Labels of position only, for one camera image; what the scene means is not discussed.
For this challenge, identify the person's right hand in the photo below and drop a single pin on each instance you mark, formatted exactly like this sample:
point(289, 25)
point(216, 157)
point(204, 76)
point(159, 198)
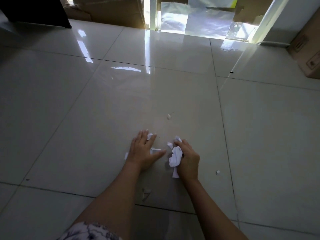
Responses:
point(190, 164)

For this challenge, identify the person's left hand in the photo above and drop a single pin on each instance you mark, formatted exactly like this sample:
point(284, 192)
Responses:
point(142, 154)

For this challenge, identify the pile of white paper scraps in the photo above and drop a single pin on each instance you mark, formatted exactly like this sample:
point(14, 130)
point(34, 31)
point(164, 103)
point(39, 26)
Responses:
point(175, 156)

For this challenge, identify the brown cardboard box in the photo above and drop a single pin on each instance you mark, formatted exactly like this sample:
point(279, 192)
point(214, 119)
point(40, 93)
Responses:
point(308, 54)
point(107, 11)

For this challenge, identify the person's left forearm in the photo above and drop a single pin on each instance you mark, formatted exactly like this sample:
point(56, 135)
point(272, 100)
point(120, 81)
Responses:
point(112, 199)

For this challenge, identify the person's right forearm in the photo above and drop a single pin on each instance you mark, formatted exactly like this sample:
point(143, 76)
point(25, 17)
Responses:
point(215, 212)

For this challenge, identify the flattened brown cardboard box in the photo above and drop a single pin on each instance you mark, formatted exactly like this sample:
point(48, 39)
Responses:
point(107, 11)

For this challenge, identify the yellow sticky note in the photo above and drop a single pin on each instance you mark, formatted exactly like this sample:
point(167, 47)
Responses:
point(233, 1)

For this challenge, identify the black desk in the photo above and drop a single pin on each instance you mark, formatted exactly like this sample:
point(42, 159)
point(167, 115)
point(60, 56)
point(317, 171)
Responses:
point(32, 9)

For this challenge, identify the white door frame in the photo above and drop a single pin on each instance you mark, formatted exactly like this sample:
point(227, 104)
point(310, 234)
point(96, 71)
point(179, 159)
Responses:
point(270, 19)
point(153, 13)

